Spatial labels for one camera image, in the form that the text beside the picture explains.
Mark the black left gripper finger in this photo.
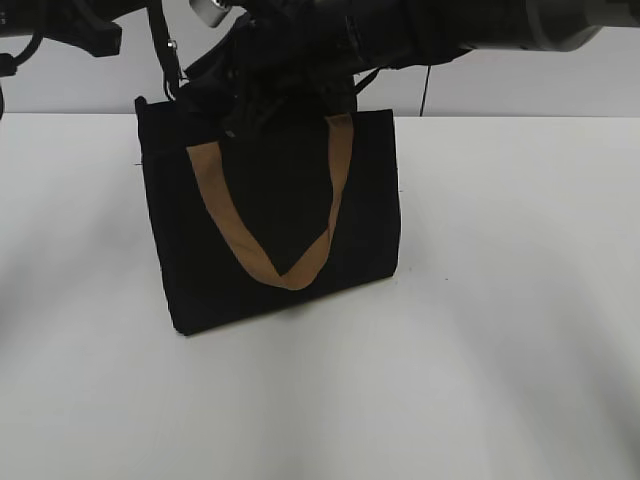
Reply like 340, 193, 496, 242
146, 8, 183, 101

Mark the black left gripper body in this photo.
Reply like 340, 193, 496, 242
1, 0, 147, 58

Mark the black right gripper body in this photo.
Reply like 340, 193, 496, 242
186, 9, 358, 135

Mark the black tote bag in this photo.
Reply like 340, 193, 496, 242
135, 98, 401, 336

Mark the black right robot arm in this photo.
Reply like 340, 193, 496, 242
186, 0, 639, 135

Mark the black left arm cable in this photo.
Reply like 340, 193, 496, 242
0, 32, 44, 119

